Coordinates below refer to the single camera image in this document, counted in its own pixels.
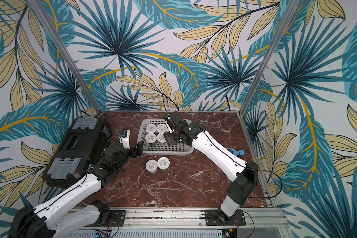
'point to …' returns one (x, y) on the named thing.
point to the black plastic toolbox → (82, 143)
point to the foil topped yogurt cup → (151, 165)
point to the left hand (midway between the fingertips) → (135, 142)
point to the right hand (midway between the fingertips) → (172, 135)
